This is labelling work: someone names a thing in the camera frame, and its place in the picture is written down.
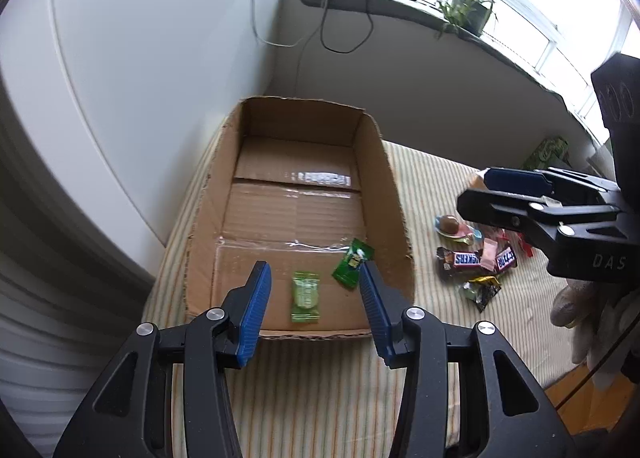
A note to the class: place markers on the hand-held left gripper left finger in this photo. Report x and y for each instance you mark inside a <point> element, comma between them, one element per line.
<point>255,308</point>

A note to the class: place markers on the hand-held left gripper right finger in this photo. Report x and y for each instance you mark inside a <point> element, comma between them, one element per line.
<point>375,318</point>

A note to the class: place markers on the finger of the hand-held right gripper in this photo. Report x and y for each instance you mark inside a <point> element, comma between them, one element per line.
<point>515,179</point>
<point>500,210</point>

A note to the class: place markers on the green label egg snack packet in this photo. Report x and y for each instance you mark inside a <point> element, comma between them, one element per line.
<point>476,236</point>

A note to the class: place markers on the cardboard box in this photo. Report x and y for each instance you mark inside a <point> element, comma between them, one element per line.
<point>300,218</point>

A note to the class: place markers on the person's right hand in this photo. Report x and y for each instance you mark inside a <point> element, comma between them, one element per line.
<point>575,313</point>

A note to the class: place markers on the pink candy wrapper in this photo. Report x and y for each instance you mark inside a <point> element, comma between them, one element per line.
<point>489,251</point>

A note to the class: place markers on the red candy wrapper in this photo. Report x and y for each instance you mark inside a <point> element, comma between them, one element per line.
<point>525,245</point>

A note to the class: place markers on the green patterned bag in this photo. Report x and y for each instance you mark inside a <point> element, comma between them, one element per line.
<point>547,151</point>

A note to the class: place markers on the brown chocolate bar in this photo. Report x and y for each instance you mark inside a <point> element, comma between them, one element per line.
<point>505,258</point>
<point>462,260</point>

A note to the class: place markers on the light green candy packet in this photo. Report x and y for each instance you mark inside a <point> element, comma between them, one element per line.
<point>305,297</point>

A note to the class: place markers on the brown egg snack packet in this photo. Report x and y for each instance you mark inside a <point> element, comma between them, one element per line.
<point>448,224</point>

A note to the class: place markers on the dark green candy packet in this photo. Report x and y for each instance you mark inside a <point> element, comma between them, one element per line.
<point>352,263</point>

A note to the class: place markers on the gold and green candy wrapper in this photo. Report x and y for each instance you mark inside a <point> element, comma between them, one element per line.
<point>482,290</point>

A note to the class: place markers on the white framed window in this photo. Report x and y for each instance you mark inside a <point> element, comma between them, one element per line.
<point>540,23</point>

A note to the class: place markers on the potted green plant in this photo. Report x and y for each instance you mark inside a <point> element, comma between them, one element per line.
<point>467,1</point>

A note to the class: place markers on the white ribbed panel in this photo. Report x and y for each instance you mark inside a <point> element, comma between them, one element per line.
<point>50,338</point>

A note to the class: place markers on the grey windowsill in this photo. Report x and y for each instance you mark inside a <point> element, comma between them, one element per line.
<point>400,6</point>

